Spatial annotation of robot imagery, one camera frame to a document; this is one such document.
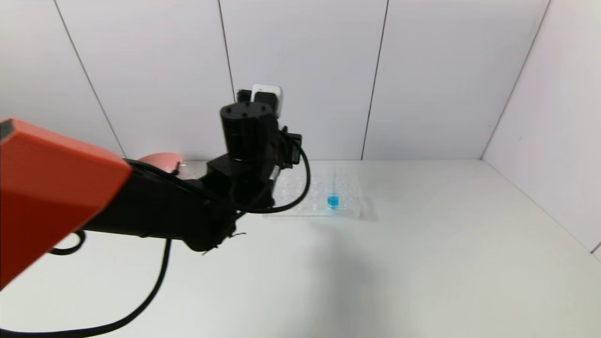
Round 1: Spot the test tube with blue pigment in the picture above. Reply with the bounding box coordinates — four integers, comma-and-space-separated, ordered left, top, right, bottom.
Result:
327, 168, 341, 210

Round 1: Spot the clear plastic test tube rack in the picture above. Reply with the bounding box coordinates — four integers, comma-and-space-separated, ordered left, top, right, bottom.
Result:
265, 168, 363, 219

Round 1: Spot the clear glass beaker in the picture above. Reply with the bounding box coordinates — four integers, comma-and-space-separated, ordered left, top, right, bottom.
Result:
176, 161, 207, 183

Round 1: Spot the pink bowl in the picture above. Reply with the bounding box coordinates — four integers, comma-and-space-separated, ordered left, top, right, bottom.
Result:
139, 152, 182, 172

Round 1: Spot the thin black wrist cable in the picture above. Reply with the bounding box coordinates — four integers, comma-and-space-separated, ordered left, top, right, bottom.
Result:
235, 140, 312, 215

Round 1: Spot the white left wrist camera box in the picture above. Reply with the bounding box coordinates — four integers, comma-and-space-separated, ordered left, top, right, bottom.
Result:
252, 84, 284, 117

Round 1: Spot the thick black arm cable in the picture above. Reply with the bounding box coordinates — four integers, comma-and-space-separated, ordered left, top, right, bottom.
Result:
0, 229, 172, 338

